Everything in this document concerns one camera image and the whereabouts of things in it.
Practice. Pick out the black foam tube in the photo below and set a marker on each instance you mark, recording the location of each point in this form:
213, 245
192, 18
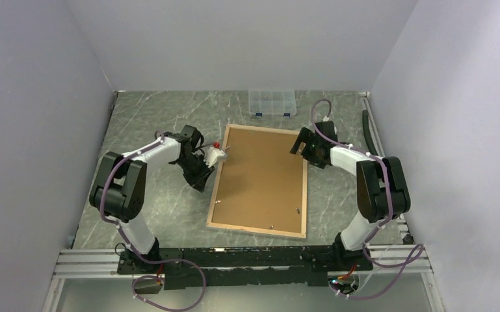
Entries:
367, 133

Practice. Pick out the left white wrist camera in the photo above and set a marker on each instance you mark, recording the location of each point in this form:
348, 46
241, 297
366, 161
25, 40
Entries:
213, 154

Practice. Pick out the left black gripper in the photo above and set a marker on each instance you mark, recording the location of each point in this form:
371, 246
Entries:
197, 181

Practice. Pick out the aluminium extrusion rail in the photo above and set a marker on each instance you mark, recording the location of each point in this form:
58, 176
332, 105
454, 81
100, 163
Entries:
87, 264

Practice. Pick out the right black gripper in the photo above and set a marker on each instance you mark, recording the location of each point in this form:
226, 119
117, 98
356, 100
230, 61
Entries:
305, 135

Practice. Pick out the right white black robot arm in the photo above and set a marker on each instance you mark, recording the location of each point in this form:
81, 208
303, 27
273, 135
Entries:
382, 193

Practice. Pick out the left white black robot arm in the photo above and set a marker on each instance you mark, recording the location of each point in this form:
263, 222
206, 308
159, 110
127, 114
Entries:
119, 187

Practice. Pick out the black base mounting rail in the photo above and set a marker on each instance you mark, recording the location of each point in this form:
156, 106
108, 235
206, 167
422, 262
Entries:
240, 266

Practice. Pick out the brown backing board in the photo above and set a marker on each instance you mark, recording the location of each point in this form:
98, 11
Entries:
262, 181

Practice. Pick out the clear plastic organizer box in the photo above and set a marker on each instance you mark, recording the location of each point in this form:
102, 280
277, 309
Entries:
272, 103

